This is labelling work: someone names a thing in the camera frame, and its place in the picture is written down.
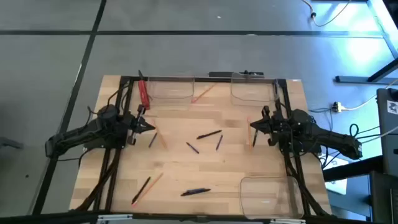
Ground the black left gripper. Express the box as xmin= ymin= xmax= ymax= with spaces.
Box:
xmin=123 ymin=105 xmax=156 ymax=146

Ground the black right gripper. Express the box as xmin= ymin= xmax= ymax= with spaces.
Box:
xmin=250 ymin=105 xmax=289 ymax=147

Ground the clear plastic bin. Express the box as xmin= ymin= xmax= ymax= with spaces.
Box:
xmin=239 ymin=175 xmax=305 ymax=220
xmin=146 ymin=76 xmax=196 ymax=105
xmin=230 ymin=73 xmax=280 ymax=108

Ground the blue pen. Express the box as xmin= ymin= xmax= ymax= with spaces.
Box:
xmin=185 ymin=142 xmax=200 ymax=155

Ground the red stapler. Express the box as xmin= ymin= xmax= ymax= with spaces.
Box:
xmin=138 ymin=70 xmax=151 ymax=111

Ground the white paper sheet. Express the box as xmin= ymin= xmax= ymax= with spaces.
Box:
xmin=323 ymin=155 xmax=348 ymax=195

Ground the black beam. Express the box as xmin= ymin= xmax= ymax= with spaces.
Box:
xmin=322 ymin=154 xmax=384 ymax=183

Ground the grey chair leg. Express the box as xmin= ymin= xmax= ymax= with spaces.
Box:
xmin=0 ymin=136 xmax=25 ymax=150

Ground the dark grey cabinet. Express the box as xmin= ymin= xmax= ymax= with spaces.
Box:
xmin=369 ymin=170 xmax=398 ymax=224

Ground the black aluminium table frame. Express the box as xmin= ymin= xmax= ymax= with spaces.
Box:
xmin=74 ymin=75 xmax=333 ymax=218

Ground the silver corner bracket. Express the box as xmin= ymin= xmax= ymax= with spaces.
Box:
xmin=96 ymin=213 xmax=134 ymax=224
xmin=269 ymin=218 xmax=307 ymax=224

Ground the black table leg frame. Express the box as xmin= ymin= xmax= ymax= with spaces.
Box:
xmin=335 ymin=57 xmax=398 ymax=85

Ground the white floor cable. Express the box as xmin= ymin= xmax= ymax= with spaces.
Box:
xmin=300 ymin=0 xmax=354 ymax=28

